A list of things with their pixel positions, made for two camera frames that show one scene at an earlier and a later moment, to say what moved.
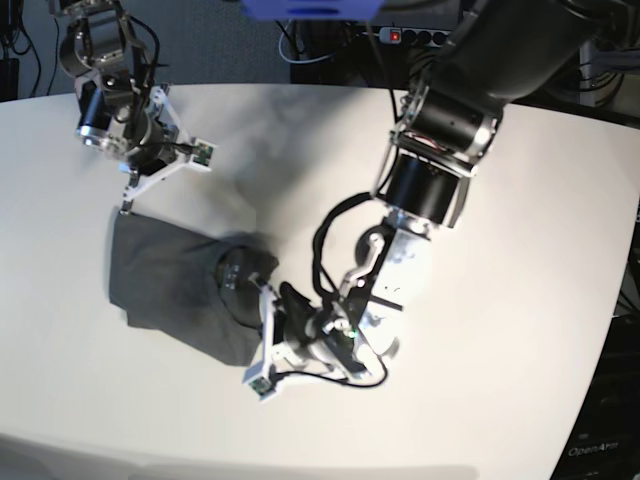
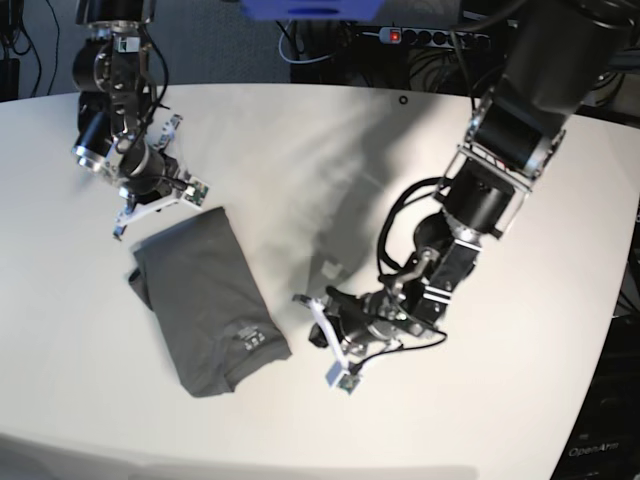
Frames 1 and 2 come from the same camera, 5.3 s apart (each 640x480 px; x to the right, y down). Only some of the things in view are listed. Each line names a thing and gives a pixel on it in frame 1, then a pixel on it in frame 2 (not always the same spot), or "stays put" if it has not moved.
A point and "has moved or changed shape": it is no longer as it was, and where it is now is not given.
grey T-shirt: (165, 281) has moved or changed shape
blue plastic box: (312, 10) stays put
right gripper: (296, 334) to (353, 324)
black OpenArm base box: (605, 444) stays put
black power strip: (415, 36) stays put
